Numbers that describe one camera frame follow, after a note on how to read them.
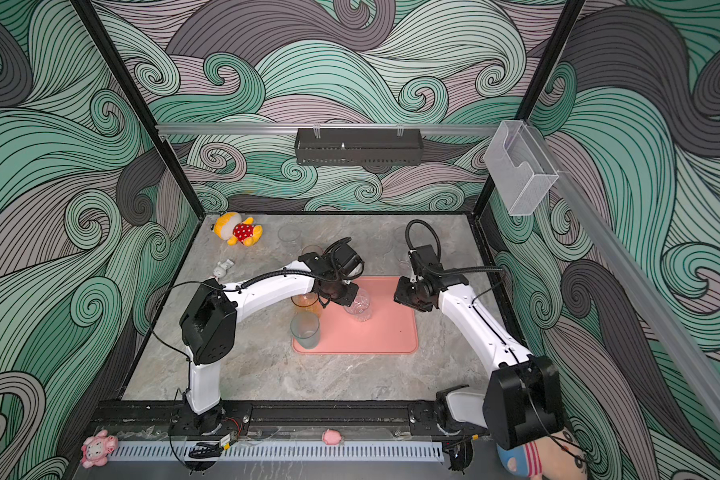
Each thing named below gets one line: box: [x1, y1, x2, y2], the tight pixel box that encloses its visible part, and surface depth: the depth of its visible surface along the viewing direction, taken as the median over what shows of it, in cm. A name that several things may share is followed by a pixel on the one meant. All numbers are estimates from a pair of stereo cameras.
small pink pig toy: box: [322, 428, 343, 445], surface depth 71 cm
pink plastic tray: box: [292, 276, 419, 354], surface depth 90 cm
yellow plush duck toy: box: [210, 211, 263, 246], surface depth 110 cm
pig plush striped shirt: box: [496, 429, 588, 480], surface depth 63 cm
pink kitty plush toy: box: [81, 430, 119, 469], surface depth 68 cm
